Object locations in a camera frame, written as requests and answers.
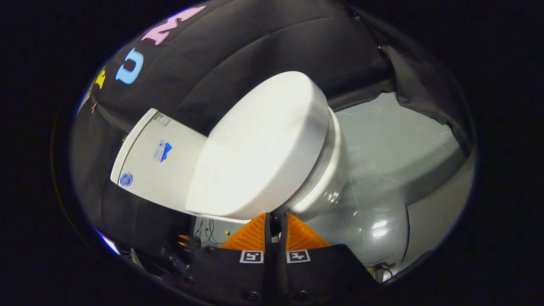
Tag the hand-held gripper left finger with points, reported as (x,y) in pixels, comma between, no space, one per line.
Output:
(268,272)

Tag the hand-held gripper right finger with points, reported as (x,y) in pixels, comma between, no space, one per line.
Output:
(281,272)

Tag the white toilet lid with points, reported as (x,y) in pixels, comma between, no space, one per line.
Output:
(263,148)

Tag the white toilet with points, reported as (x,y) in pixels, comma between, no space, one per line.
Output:
(157,153)

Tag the black backdrop cloth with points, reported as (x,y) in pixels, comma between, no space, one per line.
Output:
(238,55)

